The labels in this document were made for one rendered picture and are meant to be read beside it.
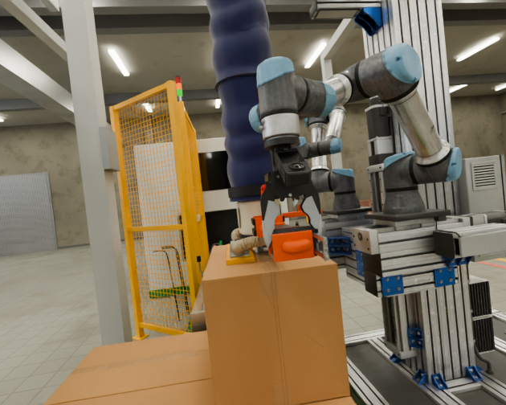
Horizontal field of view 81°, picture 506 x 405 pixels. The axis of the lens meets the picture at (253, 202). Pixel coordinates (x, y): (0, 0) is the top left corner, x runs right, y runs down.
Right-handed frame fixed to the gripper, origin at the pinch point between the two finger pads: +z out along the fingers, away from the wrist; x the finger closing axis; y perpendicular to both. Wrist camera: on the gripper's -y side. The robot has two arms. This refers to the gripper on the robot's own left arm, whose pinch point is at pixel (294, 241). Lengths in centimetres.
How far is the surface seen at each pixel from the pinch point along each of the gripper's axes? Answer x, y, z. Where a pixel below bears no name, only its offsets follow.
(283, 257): 3.1, -3.9, 2.0
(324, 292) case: -13.4, 28.4, 20.5
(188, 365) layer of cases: 34, 59, 53
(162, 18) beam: 96, 491, -348
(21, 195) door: 757, 1084, -103
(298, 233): -0.1, -3.9, -2.0
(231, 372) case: 16, 29, 40
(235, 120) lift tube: 6, 51, -38
